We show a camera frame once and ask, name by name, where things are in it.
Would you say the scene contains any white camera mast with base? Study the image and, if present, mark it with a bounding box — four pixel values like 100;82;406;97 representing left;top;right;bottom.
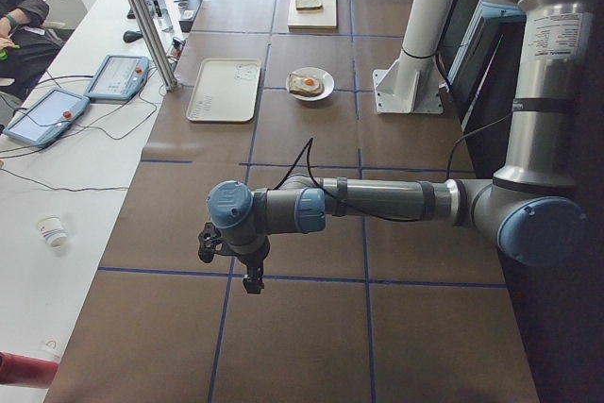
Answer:
373;0;453;114

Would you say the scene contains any white round plate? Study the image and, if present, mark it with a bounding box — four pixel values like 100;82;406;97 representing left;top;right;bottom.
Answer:
286;67;335;101

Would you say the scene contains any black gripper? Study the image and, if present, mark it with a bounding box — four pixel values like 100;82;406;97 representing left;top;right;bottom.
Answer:
238;245;270;294

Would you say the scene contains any white paper cup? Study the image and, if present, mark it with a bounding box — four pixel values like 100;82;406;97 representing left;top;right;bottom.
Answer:
37;216;68;248

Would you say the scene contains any aluminium frame post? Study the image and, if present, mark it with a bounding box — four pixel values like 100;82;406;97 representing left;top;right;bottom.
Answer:
128;0;178;92

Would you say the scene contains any blue teach pendant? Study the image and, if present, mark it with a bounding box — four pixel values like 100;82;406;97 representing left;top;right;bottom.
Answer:
4;88;91;147
84;55;150;104

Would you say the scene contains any brown bread slice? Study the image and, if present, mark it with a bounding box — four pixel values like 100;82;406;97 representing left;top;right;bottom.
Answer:
294;0;323;11

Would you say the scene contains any red cylinder object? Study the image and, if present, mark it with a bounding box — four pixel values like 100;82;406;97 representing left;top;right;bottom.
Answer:
0;352;59;389

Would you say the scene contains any toast with fried egg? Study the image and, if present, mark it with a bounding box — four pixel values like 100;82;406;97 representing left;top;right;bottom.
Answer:
287;73;324;97

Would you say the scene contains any light wooden cutting board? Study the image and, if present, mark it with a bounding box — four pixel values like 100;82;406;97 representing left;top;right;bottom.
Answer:
287;0;338;30

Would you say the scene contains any far blue teach pendant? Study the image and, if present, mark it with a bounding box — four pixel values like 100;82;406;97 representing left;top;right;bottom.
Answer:
84;55;150;104

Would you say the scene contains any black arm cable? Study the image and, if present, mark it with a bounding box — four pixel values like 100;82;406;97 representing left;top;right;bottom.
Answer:
273;137;426;223

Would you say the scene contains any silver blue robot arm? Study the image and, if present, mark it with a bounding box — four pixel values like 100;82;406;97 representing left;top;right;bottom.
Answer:
198;0;603;294

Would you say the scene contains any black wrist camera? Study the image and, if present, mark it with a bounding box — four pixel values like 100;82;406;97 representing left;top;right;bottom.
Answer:
198;222;231;263

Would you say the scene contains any black computer mouse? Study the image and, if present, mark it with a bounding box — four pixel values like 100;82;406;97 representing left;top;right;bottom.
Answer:
123;30;143;43

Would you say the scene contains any cream bear serving tray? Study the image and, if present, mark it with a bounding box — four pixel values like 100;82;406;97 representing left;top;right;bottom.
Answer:
185;58;261;123

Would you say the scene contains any near blue teach pendant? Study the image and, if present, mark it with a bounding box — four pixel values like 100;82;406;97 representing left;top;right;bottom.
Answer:
4;88;91;147

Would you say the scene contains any seated person in black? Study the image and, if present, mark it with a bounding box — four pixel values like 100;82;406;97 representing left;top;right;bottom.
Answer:
1;0;64;100

